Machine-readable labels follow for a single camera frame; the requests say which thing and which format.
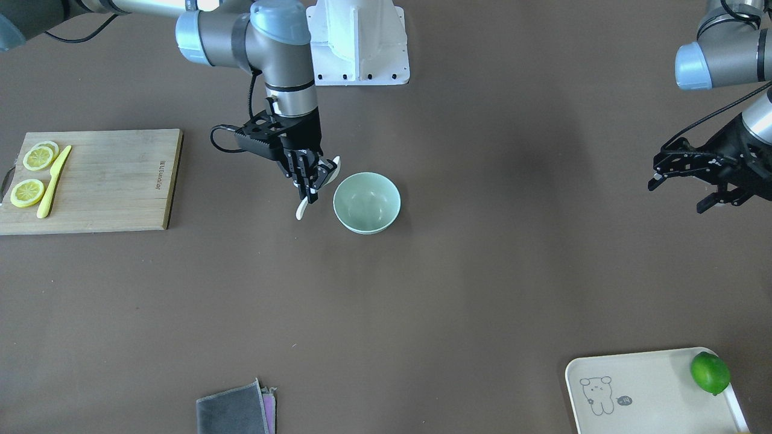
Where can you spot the grey folded cloth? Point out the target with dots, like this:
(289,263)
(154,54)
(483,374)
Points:
(247,409)

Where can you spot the white camera pillar base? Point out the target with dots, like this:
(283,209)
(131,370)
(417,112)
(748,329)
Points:
(358,43)

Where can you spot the stacked lemon slice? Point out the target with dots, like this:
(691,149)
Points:
(41,155)

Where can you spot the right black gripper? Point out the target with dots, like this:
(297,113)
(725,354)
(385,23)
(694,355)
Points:
(306,133)

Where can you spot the mint green bowl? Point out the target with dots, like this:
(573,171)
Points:
(367,202)

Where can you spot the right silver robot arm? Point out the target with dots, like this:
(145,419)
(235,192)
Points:
(268,39)

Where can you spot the lemon slice near handle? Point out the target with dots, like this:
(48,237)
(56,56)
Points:
(27,193)

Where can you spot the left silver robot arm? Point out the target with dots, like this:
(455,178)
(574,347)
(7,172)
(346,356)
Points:
(732,47)

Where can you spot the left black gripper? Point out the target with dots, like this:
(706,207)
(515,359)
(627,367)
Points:
(737,143)

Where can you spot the cream rabbit tray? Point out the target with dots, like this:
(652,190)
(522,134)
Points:
(648,392)

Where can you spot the white ceramic spoon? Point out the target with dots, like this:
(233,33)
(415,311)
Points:
(301,208)

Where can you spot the yellow plastic knife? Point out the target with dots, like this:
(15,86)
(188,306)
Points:
(45,204)

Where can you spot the green lime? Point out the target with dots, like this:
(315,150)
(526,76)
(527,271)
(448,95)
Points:
(710,373)

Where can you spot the bamboo cutting board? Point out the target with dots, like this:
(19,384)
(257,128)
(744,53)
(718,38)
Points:
(111,181)

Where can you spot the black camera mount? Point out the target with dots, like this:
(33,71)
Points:
(680,159)
(261,136)

